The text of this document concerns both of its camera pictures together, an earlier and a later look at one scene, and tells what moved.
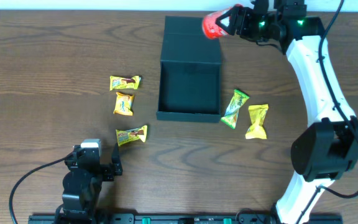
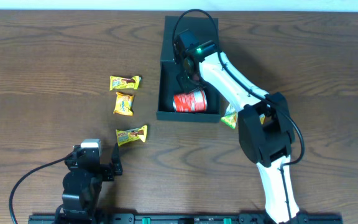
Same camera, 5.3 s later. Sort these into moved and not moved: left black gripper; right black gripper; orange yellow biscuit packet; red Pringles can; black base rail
Moved: red Pringles can; right black gripper
Not moved: black base rail; left black gripper; orange yellow biscuit packet
